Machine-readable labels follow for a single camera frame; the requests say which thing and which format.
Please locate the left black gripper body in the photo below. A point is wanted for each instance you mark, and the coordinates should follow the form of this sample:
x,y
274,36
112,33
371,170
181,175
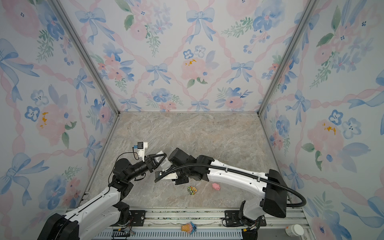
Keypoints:
x,y
149,165

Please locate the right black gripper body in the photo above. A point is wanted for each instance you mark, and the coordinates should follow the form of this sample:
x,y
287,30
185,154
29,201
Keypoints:
x,y
183,177

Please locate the white remote control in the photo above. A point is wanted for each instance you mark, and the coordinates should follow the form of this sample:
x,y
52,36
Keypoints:
x,y
164,165

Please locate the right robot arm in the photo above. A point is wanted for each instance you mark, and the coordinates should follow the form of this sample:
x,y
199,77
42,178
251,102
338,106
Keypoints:
x,y
268,198

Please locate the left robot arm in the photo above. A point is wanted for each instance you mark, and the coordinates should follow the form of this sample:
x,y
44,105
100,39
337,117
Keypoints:
x,y
104,210

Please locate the green yellow battery pack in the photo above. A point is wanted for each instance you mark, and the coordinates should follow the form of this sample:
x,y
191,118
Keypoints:
x,y
192,190

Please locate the pink pig toy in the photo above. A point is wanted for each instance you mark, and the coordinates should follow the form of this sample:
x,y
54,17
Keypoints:
x,y
216,186

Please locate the pink blue plush toy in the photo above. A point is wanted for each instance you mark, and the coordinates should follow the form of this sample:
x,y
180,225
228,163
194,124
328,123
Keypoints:
x,y
189,228

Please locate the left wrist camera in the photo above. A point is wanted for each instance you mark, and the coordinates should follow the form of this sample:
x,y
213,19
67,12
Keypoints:
x,y
139,150

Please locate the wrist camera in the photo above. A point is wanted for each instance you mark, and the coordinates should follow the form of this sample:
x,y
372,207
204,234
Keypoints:
x,y
139,150
166,175

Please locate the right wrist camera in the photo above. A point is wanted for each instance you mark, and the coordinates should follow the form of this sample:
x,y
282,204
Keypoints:
x,y
166,175

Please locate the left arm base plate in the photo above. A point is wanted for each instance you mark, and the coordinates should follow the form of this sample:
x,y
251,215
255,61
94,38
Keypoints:
x,y
136,218

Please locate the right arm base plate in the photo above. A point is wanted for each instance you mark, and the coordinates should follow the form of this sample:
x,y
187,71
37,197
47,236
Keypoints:
x,y
232,219

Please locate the aluminium front rail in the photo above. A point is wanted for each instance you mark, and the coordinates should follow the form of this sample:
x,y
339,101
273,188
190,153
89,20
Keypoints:
x,y
165,224

